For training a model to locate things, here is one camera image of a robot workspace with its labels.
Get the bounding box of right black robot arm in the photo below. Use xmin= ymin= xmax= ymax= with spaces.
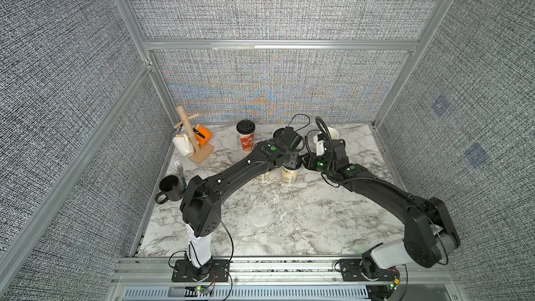
xmin=301 ymin=153 xmax=461 ymax=277

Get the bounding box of white leak-proof paper disc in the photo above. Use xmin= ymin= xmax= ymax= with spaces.
xmin=247 ymin=206 xmax=273 ymax=229

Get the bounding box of black mug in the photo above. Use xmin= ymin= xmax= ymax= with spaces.
xmin=155 ymin=175 xmax=185 ymax=204

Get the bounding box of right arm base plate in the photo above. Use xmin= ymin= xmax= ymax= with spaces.
xmin=334 ymin=259 xmax=400 ymax=282

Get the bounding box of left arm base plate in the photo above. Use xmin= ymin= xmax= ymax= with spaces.
xmin=171 ymin=256 xmax=230 ymax=284

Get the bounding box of cream paper cup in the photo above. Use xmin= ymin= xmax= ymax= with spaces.
xmin=281 ymin=167 xmax=299 ymax=186
xmin=257 ymin=171 xmax=271 ymax=183
xmin=327 ymin=127 xmax=339 ymax=140

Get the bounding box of red paper milk tea cup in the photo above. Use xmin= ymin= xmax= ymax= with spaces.
xmin=239 ymin=132 xmax=254 ymax=153

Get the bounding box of orange mug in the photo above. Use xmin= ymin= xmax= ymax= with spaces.
xmin=193 ymin=124 xmax=213 ymax=146

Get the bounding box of silver fork green handle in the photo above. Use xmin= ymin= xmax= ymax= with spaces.
xmin=174 ymin=160 xmax=188 ymax=190

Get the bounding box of wooden mug tree stand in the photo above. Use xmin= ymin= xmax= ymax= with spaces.
xmin=176 ymin=106 xmax=214 ymax=164

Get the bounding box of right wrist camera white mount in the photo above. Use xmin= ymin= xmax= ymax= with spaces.
xmin=313 ymin=134 xmax=347 ymax=160

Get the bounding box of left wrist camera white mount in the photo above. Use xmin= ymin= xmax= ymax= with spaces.
xmin=275 ymin=126 xmax=304 ymax=152

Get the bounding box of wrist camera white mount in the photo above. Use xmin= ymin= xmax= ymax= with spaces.
xmin=313 ymin=134 xmax=347 ymax=160
xmin=275 ymin=126 xmax=304 ymax=152

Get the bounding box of white mug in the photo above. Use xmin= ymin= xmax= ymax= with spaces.
xmin=172 ymin=134 xmax=195 ymax=157

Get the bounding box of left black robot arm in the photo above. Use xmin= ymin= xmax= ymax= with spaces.
xmin=180 ymin=138 xmax=301 ymax=268

